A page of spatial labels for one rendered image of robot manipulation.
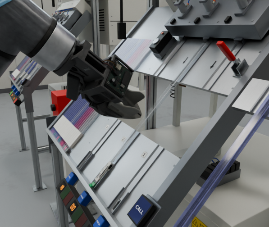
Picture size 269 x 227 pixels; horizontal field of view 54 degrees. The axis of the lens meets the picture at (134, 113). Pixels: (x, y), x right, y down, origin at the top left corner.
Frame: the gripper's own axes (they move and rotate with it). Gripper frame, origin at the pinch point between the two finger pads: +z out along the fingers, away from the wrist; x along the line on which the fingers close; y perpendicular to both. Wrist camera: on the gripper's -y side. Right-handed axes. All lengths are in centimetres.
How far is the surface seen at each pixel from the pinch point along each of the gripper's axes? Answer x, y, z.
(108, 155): -5.9, -17.7, 9.4
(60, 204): -21, -75, 32
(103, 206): -19.6, -8.6, 6.9
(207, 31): 31.8, 5.4, 10.5
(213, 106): 55, -37, 79
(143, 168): -8.9, -2.8, 10.1
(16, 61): 186, -430, 34
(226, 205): -7.3, 0.9, 42.9
